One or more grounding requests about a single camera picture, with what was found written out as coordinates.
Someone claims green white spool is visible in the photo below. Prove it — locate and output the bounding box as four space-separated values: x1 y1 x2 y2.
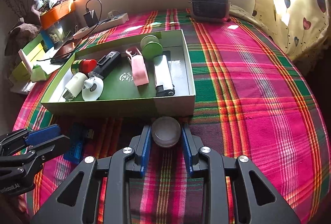
140 35 163 60

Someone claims white panda round gadget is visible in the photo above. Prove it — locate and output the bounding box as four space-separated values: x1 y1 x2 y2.
82 77 104 101

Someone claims green crumpled paper bag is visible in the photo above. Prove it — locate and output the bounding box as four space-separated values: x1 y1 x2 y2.
30 65 50 83

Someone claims white tube upright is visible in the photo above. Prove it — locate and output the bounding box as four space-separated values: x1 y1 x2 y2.
18 49 34 75

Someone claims brown checked cloth bundle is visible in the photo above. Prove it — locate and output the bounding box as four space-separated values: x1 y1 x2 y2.
5 18 41 56

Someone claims orange shelf tray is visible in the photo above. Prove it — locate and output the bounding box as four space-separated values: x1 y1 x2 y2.
40 0 75 30

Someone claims blue usb device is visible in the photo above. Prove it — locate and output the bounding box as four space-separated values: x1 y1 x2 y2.
63 123 94 165

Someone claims black charger with cable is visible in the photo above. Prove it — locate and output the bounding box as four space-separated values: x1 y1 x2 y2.
83 0 102 27

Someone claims white wall charger plug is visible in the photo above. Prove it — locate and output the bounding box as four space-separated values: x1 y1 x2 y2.
62 72 88 101

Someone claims cream heart pattern curtain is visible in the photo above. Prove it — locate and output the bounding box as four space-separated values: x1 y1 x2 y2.
252 0 329 61

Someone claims white power strip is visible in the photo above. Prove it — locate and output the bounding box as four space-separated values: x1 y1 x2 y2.
73 13 129 39

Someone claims green white cardboard box tray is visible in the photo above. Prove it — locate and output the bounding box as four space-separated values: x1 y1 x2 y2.
41 30 196 118

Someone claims small translucent round jar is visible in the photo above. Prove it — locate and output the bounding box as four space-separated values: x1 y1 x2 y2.
151 117 181 148

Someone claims plaid pink green tablecloth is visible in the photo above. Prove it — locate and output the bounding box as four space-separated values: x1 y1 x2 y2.
13 9 330 223

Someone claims small grey space heater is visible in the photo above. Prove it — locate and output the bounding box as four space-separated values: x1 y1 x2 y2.
190 0 230 23

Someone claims yellow green box stack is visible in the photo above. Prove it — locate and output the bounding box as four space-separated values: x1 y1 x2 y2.
9 34 58 83

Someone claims brown bottle red cap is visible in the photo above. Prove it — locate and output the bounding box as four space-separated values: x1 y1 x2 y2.
71 59 97 75

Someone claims black smartphone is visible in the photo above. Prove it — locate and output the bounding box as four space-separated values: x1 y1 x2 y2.
50 39 80 64

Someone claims black clear stamp device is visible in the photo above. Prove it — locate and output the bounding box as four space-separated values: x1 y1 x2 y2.
88 50 122 80

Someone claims pink folding clip long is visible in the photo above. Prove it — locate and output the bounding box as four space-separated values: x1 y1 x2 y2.
126 46 149 86

